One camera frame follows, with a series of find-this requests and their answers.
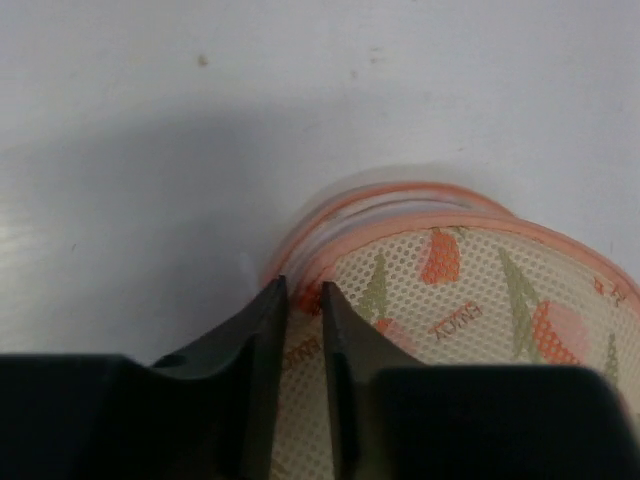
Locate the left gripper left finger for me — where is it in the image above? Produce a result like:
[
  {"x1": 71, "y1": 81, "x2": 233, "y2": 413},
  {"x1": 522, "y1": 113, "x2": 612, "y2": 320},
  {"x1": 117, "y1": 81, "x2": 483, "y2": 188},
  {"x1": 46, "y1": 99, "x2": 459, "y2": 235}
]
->
[{"x1": 1, "y1": 277, "x2": 288, "y2": 479}]

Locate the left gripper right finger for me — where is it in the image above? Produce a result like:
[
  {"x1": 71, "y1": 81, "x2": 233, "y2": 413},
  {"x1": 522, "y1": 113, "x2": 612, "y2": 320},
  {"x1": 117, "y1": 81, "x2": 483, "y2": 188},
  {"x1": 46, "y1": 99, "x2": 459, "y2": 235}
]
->
[{"x1": 321, "y1": 282, "x2": 639, "y2": 479}]

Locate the peach mesh laundry bag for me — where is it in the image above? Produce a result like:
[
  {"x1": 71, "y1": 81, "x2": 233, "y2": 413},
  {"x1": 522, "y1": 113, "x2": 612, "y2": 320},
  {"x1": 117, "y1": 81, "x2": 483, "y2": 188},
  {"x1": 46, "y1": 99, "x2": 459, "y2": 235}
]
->
[{"x1": 265, "y1": 181, "x2": 639, "y2": 479}]

